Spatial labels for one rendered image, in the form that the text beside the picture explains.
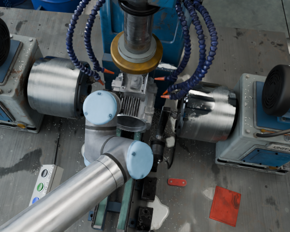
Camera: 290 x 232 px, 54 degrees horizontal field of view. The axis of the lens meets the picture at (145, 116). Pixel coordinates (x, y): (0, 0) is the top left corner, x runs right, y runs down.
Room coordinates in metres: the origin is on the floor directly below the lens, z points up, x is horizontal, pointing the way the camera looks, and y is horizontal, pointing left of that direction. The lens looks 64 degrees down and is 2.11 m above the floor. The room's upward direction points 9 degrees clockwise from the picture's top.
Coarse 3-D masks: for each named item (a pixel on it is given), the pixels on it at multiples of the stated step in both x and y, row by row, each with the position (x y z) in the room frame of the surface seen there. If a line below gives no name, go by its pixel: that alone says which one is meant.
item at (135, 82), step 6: (126, 78) 0.63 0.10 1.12; (132, 78) 0.63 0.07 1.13; (138, 78) 0.63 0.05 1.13; (126, 84) 0.60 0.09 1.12; (132, 84) 0.60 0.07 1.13; (138, 84) 0.61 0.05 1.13; (144, 84) 0.62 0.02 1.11; (120, 90) 0.56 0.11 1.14; (126, 90) 0.56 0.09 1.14; (132, 90) 0.58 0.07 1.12; (138, 90) 0.59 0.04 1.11; (144, 90) 0.57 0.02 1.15; (126, 96) 0.56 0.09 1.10; (132, 96) 0.56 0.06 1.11; (138, 96) 0.56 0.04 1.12; (144, 96) 0.56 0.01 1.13
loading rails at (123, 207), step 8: (152, 120) 0.60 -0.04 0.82; (120, 136) 0.45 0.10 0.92; (136, 136) 0.46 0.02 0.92; (128, 184) 0.25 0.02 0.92; (136, 184) 0.27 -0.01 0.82; (128, 192) 0.21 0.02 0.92; (104, 200) 0.17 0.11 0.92; (128, 200) 0.18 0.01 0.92; (96, 208) 0.13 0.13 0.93; (104, 208) 0.14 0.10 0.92; (112, 208) 0.15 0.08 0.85; (120, 208) 0.16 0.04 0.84; (128, 208) 0.15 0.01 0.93; (88, 216) 0.11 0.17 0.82; (96, 216) 0.10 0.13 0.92; (104, 216) 0.11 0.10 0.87; (120, 216) 0.12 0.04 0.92; (128, 216) 0.12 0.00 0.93; (96, 224) 0.08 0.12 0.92; (120, 224) 0.09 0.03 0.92; (128, 224) 0.10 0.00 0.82
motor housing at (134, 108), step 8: (120, 80) 0.65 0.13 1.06; (152, 96) 0.60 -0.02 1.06; (128, 104) 0.52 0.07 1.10; (136, 104) 0.53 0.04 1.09; (144, 104) 0.55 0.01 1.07; (152, 104) 0.56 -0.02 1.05; (128, 112) 0.49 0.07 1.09; (136, 112) 0.49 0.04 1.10; (120, 120) 0.51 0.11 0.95; (128, 120) 0.53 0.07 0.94; (136, 120) 0.53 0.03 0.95; (120, 128) 0.48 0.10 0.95; (128, 128) 0.49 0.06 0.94; (136, 128) 0.49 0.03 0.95; (144, 128) 0.48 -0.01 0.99
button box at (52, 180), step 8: (48, 168) 0.23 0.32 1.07; (56, 168) 0.23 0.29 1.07; (40, 176) 0.20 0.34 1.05; (48, 176) 0.20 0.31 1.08; (56, 176) 0.21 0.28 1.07; (48, 184) 0.17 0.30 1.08; (56, 184) 0.18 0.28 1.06; (40, 192) 0.14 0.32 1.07; (48, 192) 0.14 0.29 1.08; (32, 200) 0.11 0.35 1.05
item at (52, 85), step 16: (48, 64) 0.61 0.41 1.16; (64, 64) 0.63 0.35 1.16; (32, 80) 0.54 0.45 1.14; (48, 80) 0.54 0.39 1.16; (64, 80) 0.55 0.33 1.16; (80, 80) 0.57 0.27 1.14; (32, 96) 0.49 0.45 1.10; (48, 96) 0.49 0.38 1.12; (64, 96) 0.50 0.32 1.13; (80, 96) 0.53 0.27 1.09; (48, 112) 0.46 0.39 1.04; (64, 112) 0.46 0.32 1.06; (80, 112) 0.49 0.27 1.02
